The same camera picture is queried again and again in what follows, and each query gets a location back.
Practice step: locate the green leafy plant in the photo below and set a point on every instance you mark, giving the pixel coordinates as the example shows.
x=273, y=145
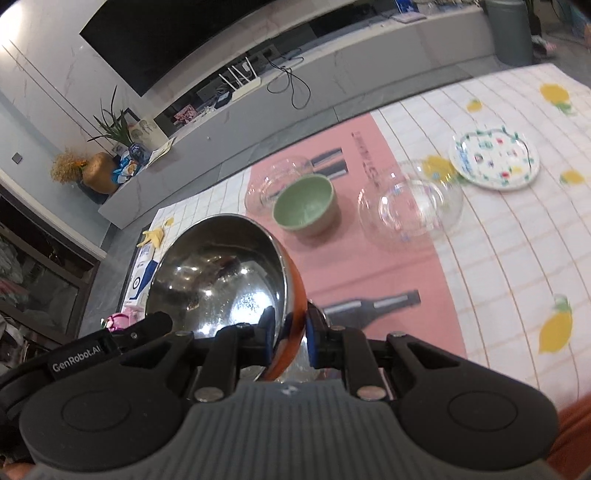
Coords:
x=113, y=122

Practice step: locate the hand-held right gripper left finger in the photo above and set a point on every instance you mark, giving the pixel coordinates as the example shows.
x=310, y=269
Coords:
x=267, y=334

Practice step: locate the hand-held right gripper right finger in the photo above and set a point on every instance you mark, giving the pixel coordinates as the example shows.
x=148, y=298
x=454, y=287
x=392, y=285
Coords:
x=310, y=339

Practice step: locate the white router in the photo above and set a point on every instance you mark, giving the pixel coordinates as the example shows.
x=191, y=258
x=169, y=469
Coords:
x=247, y=87

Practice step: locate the yellow pointed object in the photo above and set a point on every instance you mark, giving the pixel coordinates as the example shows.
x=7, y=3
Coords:
x=154, y=235

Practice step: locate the pale paper booklet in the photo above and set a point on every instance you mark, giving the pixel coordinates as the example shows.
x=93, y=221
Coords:
x=161, y=152

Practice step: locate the white long tv bench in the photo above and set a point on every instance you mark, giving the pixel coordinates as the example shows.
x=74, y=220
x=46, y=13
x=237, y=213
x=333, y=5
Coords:
x=369, y=50

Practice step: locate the green ceramic bowl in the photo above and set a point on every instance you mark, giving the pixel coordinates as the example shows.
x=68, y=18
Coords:
x=304, y=205

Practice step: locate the clear patterned glass plate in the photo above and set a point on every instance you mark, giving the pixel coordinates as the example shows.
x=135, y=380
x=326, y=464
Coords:
x=411, y=207

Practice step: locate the clear glass bowl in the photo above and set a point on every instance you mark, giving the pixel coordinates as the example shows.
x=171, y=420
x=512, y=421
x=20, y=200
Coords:
x=262, y=189

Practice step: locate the pink mat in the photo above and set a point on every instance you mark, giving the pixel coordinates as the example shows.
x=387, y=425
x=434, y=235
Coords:
x=369, y=277

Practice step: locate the pink small object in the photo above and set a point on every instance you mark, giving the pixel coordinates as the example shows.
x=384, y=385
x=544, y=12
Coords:
x=119, y=319

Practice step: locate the black flat box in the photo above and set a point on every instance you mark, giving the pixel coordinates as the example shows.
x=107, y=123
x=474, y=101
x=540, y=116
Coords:
x=217, y=96

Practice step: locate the lemon print checked tablecloth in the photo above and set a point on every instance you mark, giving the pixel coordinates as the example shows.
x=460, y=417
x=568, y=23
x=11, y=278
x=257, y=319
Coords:
x=508, y=258

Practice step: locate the purple flat book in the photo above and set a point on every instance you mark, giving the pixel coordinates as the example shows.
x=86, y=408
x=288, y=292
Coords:
x=411, y=17

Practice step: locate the wall switch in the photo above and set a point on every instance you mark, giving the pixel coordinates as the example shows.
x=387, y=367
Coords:
x=17, y=158

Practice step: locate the white and blue packet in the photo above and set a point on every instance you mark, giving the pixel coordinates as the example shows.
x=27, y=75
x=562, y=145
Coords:
x=145, y=256

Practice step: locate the white floral plate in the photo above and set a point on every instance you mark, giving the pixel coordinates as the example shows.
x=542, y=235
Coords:
x=494, y=157

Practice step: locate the pink photo card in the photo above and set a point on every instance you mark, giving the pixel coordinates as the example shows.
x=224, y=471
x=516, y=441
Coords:
x=185, y=114

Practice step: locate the blue glass vase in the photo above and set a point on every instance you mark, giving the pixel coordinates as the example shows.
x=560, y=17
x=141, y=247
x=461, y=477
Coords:
x=136, y=150

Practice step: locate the yellow dried flowers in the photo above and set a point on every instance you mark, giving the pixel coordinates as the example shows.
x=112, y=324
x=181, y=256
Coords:
x=67, y=166

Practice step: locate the white printed pot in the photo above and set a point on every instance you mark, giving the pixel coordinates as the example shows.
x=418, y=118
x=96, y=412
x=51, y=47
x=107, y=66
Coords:
x=147, y=131

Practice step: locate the brown round vase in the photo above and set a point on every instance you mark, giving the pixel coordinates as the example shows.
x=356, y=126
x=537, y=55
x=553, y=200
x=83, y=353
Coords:
x=100, y=173

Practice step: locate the black television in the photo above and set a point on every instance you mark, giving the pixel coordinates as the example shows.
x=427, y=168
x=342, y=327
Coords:
x=184, y=37

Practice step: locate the steel bowl with orange outside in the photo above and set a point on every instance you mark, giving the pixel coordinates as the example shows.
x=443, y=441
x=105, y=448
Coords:
x=207, y=277

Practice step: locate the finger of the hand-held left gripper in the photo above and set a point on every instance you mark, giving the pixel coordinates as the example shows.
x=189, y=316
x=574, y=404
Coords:
x=147, y=327

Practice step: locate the blue and white box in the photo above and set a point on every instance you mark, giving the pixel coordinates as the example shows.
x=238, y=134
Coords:
x=141, y=286

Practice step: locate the grey waste bin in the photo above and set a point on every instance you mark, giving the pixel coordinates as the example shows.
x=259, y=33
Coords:
x=508, y=32

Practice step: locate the dark glass cabinet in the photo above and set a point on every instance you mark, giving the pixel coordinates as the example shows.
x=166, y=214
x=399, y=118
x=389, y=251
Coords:
x=41, y=286

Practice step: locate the blue snack packet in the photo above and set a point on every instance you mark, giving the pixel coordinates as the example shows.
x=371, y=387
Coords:
x=125, y=170

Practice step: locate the person's orange trouser leg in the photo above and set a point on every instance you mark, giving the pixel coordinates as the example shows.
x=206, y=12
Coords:
x=575, y=443

